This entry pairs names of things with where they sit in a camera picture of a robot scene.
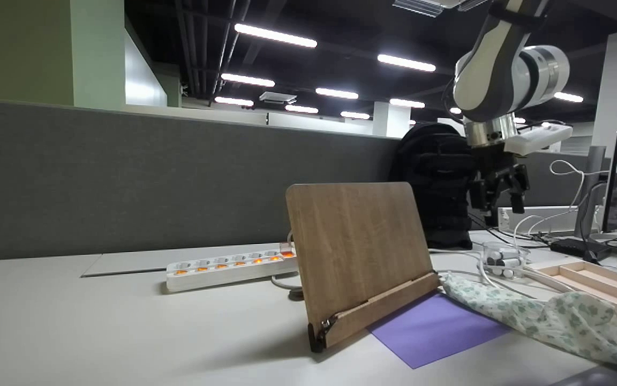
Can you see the wooden frame tray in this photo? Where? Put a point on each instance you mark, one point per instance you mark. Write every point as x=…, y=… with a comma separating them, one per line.
x=600, y=282

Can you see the long ceiling light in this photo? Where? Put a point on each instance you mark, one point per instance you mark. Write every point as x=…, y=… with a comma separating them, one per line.
x=275, y=35

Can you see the white plug adapter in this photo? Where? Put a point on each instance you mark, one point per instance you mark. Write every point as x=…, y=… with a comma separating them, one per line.
x=503, y=262

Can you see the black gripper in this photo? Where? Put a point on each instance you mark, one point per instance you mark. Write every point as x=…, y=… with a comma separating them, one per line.
x=497, y=167

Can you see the floral patterned cloth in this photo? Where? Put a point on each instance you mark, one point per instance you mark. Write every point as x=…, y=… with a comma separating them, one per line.
x=537, y=314

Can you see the grey monitor stand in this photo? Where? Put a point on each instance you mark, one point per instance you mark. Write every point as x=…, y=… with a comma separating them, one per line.
x=595, y=215

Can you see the wooden book stand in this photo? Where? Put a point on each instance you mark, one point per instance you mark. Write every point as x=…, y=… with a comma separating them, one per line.
x=355, y=250

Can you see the grey desk partition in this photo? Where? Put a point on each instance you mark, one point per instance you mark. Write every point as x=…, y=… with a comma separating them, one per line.
x=145, y=179

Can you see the purple paper sheet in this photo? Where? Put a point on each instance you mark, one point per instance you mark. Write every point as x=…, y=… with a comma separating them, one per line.
x=429, y=333

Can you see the white power strip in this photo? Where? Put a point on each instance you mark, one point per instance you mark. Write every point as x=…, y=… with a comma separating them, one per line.
x=229, y=269

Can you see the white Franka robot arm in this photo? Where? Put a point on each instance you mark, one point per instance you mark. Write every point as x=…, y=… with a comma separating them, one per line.
x=497, y=64

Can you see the white rectangular box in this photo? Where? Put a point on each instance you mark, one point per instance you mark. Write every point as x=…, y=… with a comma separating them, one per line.
x=544, y=220

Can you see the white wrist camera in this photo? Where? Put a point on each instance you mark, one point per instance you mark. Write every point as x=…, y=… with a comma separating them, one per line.
x=541, y=137

